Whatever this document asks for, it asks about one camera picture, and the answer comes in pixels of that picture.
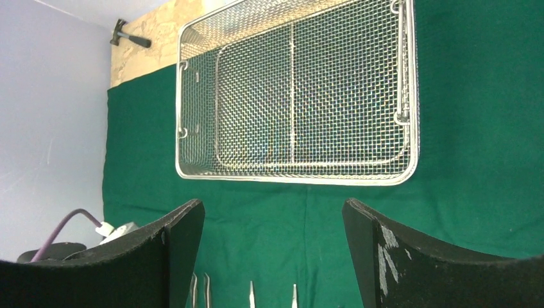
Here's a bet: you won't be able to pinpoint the silver tweezers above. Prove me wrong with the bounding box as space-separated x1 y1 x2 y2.
204 273 211 308
190 273 198 308

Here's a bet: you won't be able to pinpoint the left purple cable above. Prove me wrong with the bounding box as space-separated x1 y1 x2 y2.
30 208 105 264

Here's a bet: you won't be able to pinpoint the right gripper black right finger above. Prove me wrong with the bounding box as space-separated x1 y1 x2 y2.
342 198 543 307

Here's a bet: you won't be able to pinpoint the dark green surgical drape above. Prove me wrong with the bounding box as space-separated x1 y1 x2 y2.
103 1 543 307

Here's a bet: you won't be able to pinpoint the metal wire mesh tray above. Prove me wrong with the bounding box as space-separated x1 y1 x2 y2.
174 1 420 186

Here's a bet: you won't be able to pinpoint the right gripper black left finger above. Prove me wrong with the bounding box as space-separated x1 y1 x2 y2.
1 199 205 307

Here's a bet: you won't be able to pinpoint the small black-handled hammer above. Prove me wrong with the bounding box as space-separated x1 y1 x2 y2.
110 19 152 48

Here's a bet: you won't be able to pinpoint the silver hemostat forceps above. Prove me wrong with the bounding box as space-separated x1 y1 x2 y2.
249 280 256 308
291 284 298 308

